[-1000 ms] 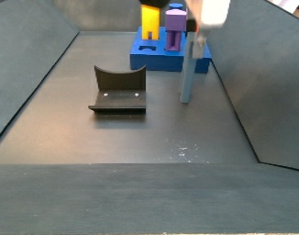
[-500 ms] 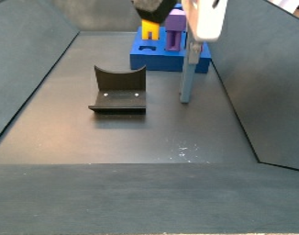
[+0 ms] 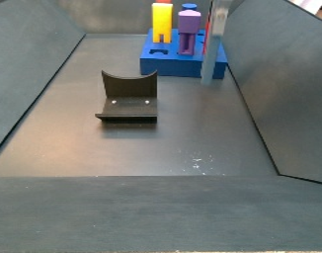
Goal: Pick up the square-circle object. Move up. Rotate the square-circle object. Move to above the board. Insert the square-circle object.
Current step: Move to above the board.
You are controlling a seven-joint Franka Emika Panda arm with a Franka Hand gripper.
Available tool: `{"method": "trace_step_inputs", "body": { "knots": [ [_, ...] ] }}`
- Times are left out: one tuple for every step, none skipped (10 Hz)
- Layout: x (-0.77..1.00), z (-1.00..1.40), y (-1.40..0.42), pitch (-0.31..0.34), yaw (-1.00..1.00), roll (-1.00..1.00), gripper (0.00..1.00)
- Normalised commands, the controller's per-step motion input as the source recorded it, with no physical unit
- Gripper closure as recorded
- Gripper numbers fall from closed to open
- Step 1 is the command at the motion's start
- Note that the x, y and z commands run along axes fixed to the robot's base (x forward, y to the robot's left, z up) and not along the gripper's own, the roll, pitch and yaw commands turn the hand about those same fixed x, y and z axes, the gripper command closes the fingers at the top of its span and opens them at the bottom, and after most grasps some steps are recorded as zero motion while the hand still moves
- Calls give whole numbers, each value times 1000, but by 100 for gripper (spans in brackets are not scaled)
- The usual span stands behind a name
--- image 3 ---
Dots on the red rectangular block peg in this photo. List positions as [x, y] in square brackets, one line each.
[163, 1]

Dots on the yellow arch block peg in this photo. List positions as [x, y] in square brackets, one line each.
[161, 15]

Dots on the blue shape sorter board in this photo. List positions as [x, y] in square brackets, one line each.
[160, 58]

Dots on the blue cylinder peg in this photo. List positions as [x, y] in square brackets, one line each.
[188, 6]

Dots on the black curved cradle stand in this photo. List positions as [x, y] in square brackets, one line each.
[131, 98]

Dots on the purple pentagon peg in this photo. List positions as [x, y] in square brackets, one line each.
[188, 22]

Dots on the blue-grey gripper finger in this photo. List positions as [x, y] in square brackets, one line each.
[217, 20]

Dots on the red hexagonal peg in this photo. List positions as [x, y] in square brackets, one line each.
[205, 33]

